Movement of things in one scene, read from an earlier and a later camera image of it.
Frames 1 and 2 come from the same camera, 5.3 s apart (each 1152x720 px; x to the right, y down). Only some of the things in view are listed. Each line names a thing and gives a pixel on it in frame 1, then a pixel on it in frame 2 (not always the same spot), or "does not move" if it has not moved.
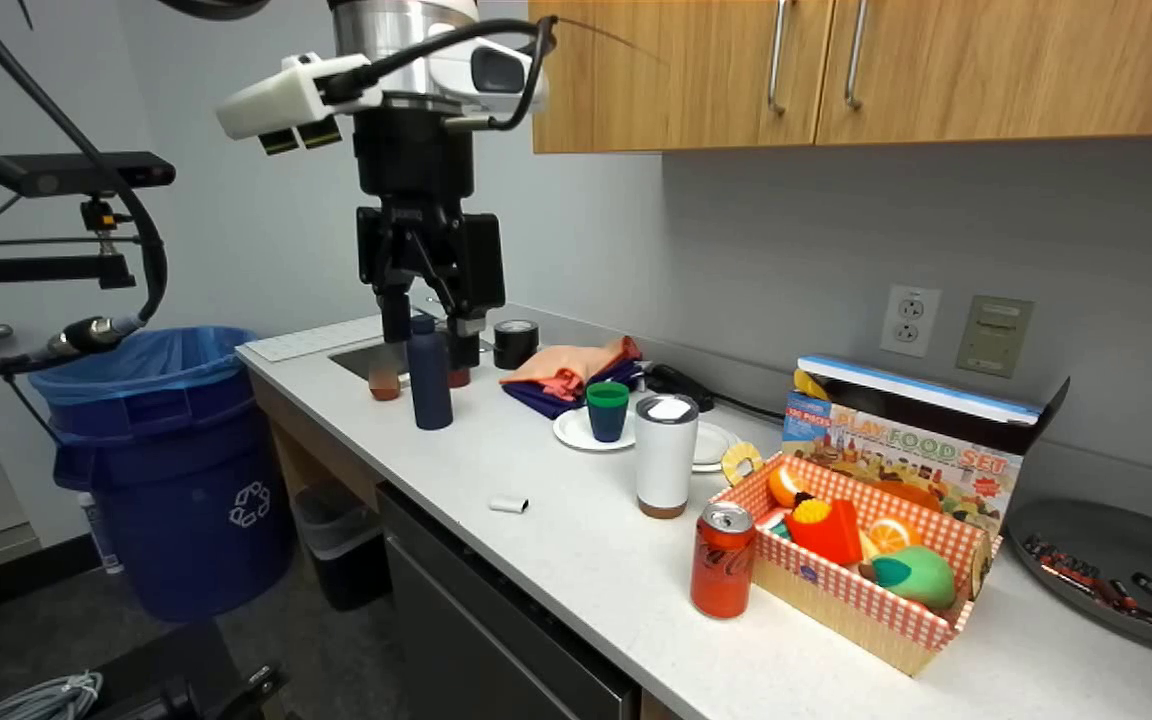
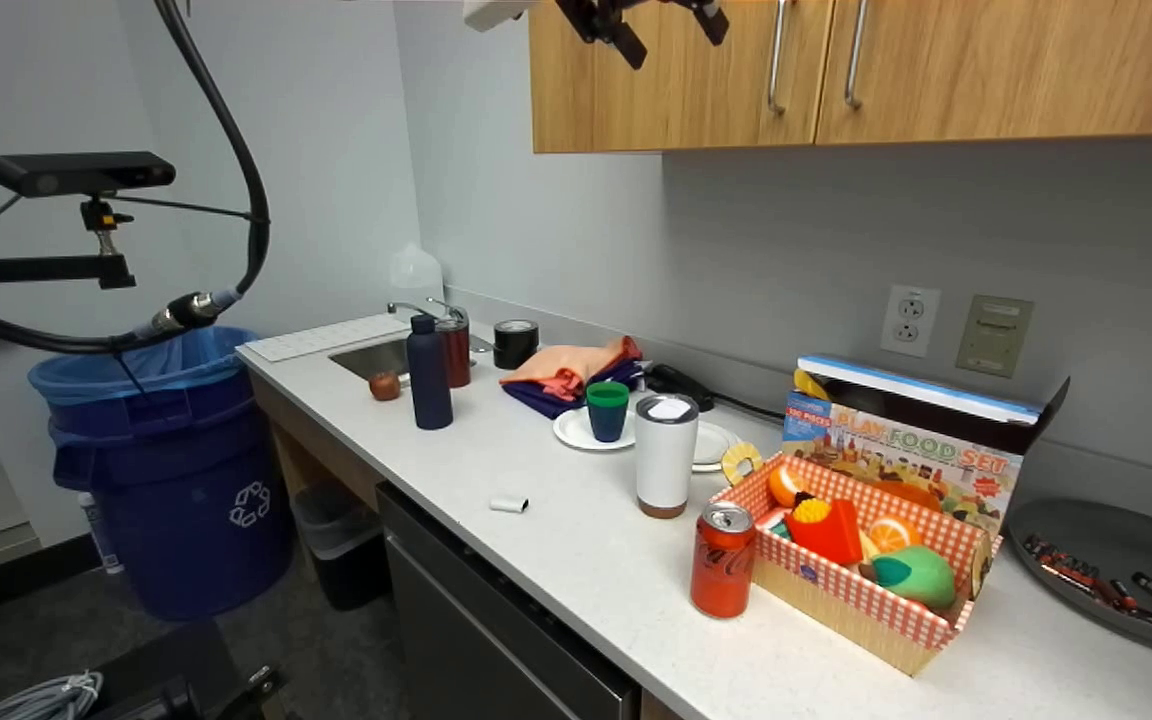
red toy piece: [831, 525] does not move
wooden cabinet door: [674, 73] does not move
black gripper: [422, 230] → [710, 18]
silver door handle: [775, 58] does not move
